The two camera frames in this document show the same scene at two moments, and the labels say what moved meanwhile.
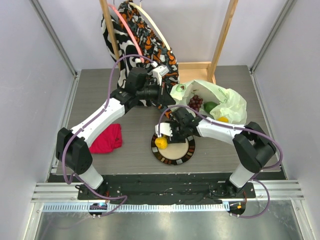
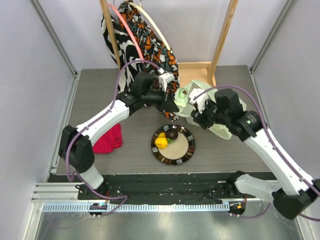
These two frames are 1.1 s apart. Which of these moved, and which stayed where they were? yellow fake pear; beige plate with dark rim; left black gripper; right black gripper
Moved: right black gripper
Stayed: left black gripper; beige plate with dark rim; yellow fake pear
